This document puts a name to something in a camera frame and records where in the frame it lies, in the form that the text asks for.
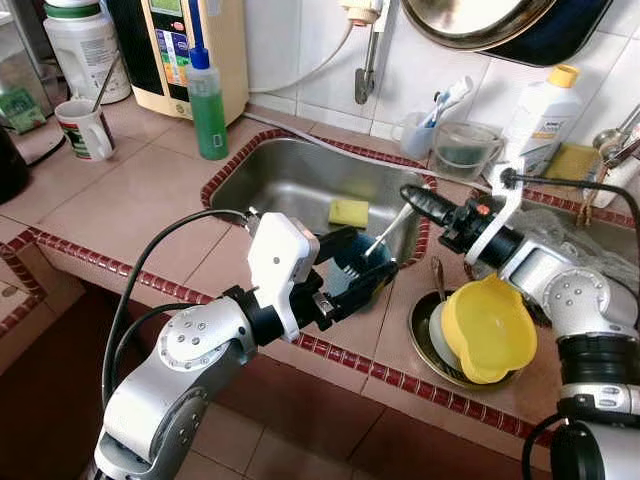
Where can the white plastic jug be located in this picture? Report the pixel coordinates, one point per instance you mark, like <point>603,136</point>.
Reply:
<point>85,60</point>

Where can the blue white toothbrush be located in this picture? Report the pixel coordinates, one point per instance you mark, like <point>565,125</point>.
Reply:
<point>445,103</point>

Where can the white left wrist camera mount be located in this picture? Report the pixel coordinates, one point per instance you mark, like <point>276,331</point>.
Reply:
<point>280,260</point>

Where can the chrome wall spout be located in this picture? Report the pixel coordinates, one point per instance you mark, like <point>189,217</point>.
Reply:
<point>366,70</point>

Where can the yellow sponge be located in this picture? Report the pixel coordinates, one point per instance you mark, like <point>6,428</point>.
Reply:
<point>350,212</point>
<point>570,165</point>

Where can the yellow plastic bowl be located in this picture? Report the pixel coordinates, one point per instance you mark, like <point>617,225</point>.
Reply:
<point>490,330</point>

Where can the white bottle yellow cap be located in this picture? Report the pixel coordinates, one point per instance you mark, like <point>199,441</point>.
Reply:
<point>545,120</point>

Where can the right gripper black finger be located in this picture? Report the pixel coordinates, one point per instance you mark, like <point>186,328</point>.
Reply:
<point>425,197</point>
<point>430,217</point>

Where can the white printed mug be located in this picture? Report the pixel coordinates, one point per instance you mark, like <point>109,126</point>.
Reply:
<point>85,135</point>

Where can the steel sink basin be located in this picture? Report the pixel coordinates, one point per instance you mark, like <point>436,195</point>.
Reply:
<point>575,222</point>
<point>280,185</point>

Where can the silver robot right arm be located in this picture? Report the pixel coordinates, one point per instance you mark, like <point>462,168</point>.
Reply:
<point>590,300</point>

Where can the clear plastic bag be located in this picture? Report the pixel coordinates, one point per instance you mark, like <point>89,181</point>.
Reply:
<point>600,255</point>

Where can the hanging steel pan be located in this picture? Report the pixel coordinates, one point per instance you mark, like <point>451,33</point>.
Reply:
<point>470,20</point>

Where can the dark blue cup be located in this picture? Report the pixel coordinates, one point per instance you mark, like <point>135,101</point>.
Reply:
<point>352,272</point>

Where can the green dish soap bottle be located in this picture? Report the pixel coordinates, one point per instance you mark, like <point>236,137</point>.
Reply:
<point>208,120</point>

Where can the small clear toothbrush cup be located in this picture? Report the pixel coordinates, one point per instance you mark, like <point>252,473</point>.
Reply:
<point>415,138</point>

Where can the shallow steel dish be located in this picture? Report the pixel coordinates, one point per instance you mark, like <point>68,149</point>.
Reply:
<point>418,330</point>

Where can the green packet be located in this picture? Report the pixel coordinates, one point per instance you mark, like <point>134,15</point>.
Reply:
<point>20,110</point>

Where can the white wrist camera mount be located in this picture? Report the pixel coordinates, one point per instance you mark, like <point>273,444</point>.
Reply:
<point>500,225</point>
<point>280,260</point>

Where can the hanging dark pan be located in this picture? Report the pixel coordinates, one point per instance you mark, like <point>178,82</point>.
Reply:
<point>570,35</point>

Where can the white wall tap fitting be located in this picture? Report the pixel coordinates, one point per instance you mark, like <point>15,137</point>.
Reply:
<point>360,12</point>

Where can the chrome sink faucet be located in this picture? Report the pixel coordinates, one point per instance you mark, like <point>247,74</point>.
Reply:
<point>612,150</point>

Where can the white plastic spoon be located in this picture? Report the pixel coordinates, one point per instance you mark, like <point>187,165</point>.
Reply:
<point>385,235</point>

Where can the metal stirring spoon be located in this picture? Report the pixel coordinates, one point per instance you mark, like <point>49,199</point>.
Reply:
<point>105,85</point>

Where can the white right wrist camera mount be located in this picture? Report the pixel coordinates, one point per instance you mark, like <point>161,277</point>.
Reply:
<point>500,225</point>

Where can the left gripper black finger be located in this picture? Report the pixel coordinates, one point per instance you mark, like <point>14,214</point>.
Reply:
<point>362,288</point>
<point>340,245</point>

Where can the white bottle green cap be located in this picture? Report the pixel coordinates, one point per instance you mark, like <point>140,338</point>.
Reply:
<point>625,185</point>

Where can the beige water ionizer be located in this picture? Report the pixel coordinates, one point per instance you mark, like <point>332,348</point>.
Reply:
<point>225,60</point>

